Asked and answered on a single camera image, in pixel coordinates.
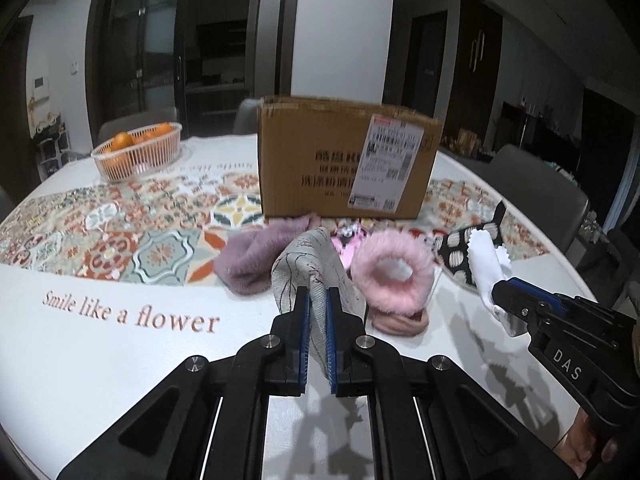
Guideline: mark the white zigzag-edged cloth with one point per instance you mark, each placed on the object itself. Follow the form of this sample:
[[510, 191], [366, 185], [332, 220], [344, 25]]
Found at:
[[489, 266]]

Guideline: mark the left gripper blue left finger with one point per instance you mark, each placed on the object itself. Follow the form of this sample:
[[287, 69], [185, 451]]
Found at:
[[288, 373]]

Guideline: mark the cardboard box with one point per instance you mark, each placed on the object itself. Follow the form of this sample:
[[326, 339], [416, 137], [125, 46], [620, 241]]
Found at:
[[342, 159]]

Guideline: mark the white fruit basket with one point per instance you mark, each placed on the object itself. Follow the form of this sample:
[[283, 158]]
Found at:
[[137, 152]]

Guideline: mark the oranges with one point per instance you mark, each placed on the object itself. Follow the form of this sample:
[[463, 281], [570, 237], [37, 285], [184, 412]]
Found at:
[[132, 142]]

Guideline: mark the white shelf rack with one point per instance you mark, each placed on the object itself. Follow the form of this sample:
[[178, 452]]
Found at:
[[50, 141]]

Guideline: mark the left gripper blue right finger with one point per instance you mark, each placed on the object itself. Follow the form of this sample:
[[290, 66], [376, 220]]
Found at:
[[346, 371]]

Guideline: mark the grey chair right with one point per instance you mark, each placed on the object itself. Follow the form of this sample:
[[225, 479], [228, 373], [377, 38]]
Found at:
[[553, 203]]

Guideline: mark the black white patterned cloth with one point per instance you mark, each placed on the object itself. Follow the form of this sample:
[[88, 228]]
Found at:
[[451, 251]]

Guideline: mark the wall intercom panel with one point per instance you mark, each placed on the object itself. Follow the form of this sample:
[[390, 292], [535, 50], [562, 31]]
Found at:
[[40, 88]]

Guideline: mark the grey chair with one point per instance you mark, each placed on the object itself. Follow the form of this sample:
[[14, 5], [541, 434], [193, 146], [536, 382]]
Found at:
[[138, 120], [247, 117], [553, 203]]

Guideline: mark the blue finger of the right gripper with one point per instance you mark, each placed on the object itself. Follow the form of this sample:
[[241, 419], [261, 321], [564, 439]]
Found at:
[[513, 317], [530, 295]]

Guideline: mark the pink cartoon packet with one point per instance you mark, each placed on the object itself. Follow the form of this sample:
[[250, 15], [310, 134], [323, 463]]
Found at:
[[346, 240]]

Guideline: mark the beige patterned cloth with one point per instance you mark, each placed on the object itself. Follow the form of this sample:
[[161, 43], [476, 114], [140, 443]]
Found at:
[[312, 261]]

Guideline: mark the refrigerator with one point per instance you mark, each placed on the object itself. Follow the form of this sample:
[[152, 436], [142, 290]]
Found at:
[[269, 47]]

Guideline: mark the sliding glass door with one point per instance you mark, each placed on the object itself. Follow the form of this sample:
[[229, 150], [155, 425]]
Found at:
[[135, 59]]

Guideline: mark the pink fluffy slipper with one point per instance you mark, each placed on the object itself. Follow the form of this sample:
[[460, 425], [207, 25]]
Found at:
[[395, 271]]

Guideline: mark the grey chair far middle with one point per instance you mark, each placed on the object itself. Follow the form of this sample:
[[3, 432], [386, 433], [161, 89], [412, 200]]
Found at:
[[247, 117]]

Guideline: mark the mauve knitted cloth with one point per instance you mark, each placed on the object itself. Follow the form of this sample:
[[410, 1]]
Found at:
[[244, 264]]

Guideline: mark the grey chair far left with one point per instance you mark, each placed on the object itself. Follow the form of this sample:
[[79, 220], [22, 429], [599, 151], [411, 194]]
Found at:
[[138, 120]]

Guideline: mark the right hand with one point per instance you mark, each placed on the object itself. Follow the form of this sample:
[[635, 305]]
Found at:
[[580, 444]]

